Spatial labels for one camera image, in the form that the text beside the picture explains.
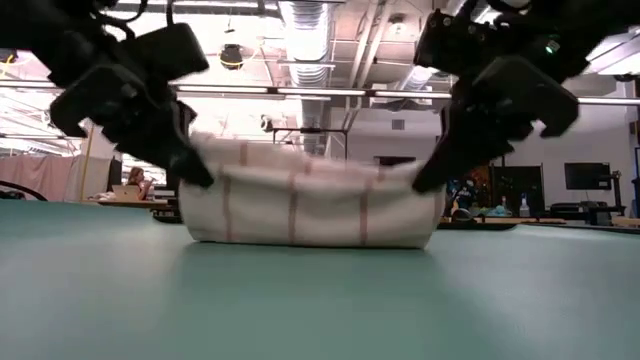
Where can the white red-checked towel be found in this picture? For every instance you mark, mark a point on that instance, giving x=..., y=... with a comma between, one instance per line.
x=310, y=210

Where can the wooden desk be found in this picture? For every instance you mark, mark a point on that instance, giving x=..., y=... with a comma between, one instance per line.
x=130, y=204
x=525, y=220

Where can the rig crossbar with light strip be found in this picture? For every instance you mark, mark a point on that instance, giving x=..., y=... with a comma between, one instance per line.
x=325, y=91

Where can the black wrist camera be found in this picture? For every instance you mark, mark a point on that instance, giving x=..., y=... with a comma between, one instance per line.
x=167, y=50
x=455, y=40

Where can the black display panel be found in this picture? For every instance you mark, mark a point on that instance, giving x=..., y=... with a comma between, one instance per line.
x=517, y=190

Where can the green table mat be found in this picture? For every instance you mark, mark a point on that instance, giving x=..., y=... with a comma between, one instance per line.
x=300, y=300

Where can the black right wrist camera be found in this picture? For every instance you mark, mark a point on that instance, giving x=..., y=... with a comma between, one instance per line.
x=455, y=40

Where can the wall air vent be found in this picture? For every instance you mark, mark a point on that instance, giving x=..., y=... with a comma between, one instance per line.
x=398, y=124

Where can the black overhead camera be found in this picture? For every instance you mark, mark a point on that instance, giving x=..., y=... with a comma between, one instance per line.
x=231, y=56

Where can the pale pink curtain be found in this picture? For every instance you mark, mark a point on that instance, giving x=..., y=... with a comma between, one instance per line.
x=50, y=175

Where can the person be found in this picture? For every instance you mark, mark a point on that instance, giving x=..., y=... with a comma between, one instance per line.
x=136, y=180
x=462, y=195

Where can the black desk equipment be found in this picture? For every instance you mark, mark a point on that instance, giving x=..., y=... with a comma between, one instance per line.
x=585, y=212

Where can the black pipe stand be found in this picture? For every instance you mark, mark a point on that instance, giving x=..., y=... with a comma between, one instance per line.
x=310, y=131

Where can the black wall monitor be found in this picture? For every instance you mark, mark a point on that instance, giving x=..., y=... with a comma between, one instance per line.
x=587, y=176

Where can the clear spray bottle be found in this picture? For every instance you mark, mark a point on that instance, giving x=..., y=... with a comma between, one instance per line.
x=524, y=206

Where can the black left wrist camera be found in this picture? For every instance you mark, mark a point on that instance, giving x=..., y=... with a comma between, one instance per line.
x=167, y=50

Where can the silver laptop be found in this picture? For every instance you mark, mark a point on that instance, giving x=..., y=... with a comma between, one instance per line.
x=125, y=192

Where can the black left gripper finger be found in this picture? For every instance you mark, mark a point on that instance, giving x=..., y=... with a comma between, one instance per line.
x=115, y=105
x=182, y=122

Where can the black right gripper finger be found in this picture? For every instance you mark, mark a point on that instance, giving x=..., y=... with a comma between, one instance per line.
x=446, y=125
x=500, y=105

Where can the small black ceiling camera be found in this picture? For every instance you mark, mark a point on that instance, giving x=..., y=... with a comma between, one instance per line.
x=266, y=124

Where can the silver air duct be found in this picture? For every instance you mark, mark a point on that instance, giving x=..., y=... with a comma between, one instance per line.
x=305, y=50

